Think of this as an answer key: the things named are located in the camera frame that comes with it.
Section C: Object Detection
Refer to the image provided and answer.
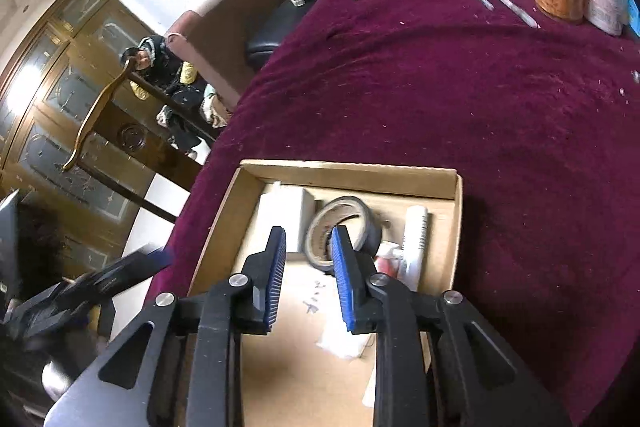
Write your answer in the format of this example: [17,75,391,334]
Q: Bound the white marker pen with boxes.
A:
[398,205,428,291]

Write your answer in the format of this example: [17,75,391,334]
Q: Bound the clear case red item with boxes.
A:
[374,241,405,279]

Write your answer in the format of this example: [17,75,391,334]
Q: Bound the black tape roll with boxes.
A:
[302,194,384,277]

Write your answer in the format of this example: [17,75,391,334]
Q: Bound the large white charger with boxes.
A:
[250,181,316,254]

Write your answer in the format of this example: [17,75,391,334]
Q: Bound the cardboard box tray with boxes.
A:
[189,159,462,426]

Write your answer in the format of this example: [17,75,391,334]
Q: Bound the wooden glass cabinet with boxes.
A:
[1,0,150,277]

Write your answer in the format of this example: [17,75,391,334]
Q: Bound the wooden chair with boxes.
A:
[61,58,221,223]

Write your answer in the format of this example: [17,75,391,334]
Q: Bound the seated person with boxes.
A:
[119,35,228,159]

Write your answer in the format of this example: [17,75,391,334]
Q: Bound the maroon velvet tablecloth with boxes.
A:
[151,0,639,426]

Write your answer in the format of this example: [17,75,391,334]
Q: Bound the maroon armchair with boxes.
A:
[165,0,284,112]

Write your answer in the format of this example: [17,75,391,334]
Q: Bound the white pen on table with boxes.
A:
[498,0,539,28]

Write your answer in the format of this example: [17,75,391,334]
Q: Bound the blue label snack jar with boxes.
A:
[624,0,640,39]

